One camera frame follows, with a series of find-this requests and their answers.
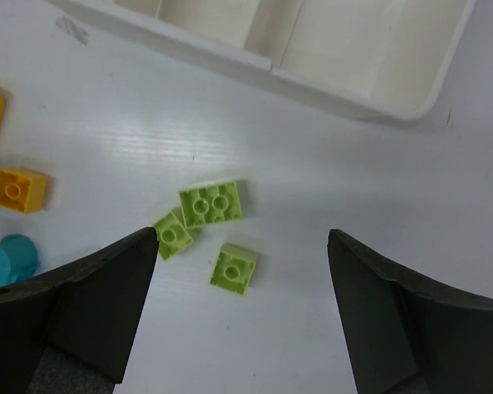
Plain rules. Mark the green 2x4 lego brick upper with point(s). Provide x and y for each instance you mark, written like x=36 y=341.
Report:
x=214 y=203

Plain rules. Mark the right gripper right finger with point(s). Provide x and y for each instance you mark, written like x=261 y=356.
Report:
x=401 y=326

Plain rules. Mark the green 2x2 lego brick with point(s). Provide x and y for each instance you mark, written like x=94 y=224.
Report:
x=172 y=235
x=234 y=268

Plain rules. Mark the turquoise round lego piece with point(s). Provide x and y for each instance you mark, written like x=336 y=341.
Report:
x=19 y=259

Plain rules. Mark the right white divided tray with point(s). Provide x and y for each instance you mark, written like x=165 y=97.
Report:
x=362 y=59

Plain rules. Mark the green 2x2 lego brick left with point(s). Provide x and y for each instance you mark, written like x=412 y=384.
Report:
x=172 y=235

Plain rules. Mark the green 2x2 lego brick middle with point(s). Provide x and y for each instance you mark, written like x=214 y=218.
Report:
x=234 y=268

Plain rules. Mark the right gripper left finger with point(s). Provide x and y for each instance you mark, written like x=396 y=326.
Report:
x=77 y=321

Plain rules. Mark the orange 2x2 lego brick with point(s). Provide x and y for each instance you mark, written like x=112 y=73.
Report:
x=22 y=190

